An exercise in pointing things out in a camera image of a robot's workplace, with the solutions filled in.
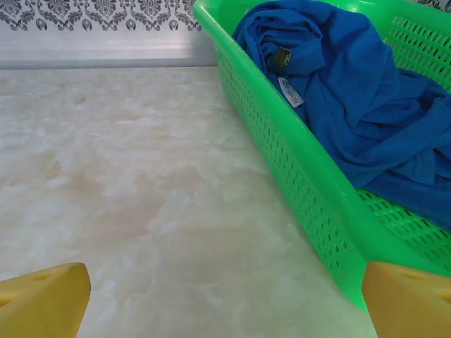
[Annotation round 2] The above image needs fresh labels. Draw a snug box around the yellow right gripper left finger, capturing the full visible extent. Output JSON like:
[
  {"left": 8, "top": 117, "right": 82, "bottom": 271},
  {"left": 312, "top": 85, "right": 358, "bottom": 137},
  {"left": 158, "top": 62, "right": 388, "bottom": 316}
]
[{"left": 0, "top": 262, "right": 92, "bottom": 338}]

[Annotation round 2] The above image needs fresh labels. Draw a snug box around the blue printed t-shirt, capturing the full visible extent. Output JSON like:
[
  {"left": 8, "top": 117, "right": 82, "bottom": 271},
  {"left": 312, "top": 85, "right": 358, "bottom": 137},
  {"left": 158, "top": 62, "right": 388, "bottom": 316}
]
[{"left": 231, "top": 0, "right": 451, "bottom": 234}]

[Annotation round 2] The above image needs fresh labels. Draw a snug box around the green perforated plastic basket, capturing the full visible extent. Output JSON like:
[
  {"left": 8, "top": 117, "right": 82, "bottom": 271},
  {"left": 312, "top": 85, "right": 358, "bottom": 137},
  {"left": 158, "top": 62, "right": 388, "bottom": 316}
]
[{"left": 192, "top": 0, "right": 451, "bottom": 315}]

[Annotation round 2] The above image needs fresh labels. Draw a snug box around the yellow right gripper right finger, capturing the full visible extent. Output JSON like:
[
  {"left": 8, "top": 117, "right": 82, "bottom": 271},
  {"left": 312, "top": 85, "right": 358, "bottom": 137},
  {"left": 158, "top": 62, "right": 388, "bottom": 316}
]
[{"left": 362, "top": 261, "right": 451, "bottom": 338}]

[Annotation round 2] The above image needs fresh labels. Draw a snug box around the aluminium table edge rail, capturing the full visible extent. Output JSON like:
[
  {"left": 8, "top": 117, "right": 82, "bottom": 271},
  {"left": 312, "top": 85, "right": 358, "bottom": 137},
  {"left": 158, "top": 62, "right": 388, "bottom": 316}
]
[{"left": 0, "top": 56, "right": 218, "bottom": 70}]

